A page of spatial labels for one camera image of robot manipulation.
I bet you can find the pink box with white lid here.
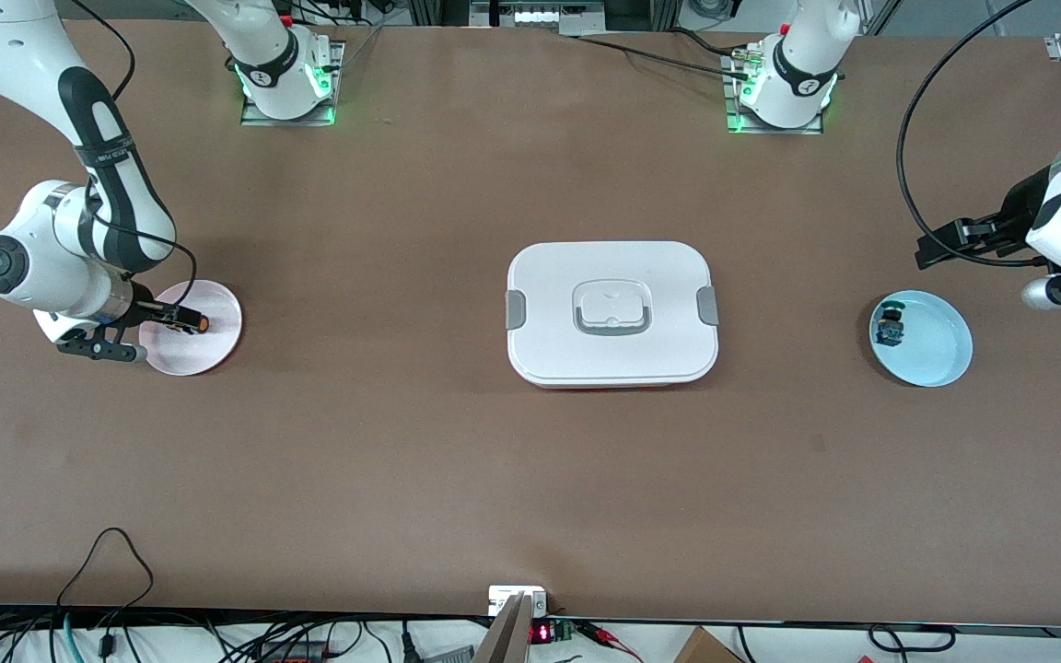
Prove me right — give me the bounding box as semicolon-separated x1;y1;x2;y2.
506;241;720;390

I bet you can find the brown cardboard box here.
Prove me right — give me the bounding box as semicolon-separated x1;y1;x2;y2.
673;626;745;663

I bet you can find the pale pink round plate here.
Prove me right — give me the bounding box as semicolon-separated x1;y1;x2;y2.
138;279;243;377

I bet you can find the light blue round plate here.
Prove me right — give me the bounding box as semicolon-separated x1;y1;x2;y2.
869;290;974;388

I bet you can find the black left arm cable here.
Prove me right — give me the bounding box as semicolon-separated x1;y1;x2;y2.
896;0;1052;268

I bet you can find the thin black looped cable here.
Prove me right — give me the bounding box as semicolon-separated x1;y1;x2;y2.
56;528;155;613

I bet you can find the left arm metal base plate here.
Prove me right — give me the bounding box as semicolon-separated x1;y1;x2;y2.
724;51;828;136

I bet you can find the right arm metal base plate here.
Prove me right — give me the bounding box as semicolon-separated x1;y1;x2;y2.
240;41;345;127

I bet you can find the black base power cable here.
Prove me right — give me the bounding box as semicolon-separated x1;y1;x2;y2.
577;35;752;75

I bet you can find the aluminium camera mount profile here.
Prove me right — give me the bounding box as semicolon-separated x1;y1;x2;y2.
473;586;550;663

